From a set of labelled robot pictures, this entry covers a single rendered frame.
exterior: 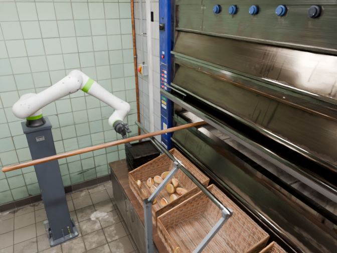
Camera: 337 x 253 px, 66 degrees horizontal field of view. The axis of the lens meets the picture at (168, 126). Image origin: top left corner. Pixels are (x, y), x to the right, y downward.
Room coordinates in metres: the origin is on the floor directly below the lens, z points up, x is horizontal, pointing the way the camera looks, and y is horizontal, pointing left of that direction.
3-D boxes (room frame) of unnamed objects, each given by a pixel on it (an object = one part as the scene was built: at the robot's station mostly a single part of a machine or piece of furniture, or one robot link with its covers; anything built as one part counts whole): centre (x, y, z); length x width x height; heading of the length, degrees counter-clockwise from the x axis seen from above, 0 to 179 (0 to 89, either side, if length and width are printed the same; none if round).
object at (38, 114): (1.89, 1.07, 1.36); 0.16 x 0.13 x 0.19; 7
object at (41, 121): (1.95, 1.10, 1.23); 0.26 x 0.15 x 0.06; 32
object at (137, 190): (1.76, 0.02, 0.72); 0.56 x 0.49 x 0.28; 28
